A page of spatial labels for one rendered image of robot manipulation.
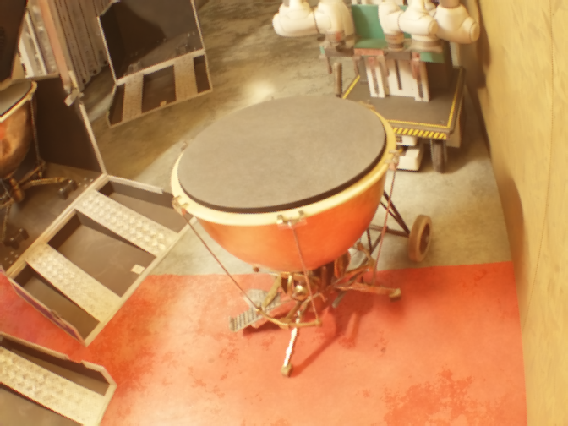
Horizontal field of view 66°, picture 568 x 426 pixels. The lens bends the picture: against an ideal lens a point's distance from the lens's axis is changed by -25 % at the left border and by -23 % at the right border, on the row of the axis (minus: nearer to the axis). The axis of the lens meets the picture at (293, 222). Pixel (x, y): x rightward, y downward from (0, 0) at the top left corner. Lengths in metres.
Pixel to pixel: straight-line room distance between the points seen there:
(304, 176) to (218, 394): 0.95
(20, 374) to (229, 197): 1.46
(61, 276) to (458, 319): 1.99
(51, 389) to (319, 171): 1.53
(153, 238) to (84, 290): 0.51
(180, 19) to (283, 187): 4.64
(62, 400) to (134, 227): 1.18
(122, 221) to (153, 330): 0.82
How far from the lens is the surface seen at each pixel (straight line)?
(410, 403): 1.90
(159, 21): 5.99
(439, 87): 3.04
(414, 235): 2.24
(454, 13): 2.38
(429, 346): 2.05
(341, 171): 1.51
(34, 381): 2.42
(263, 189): 1.50
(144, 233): 2.87
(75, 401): 2.28
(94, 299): 2.66
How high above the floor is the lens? 1.64
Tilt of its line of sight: 38 degrees down
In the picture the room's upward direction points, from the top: 14 degrees counter-clockwise
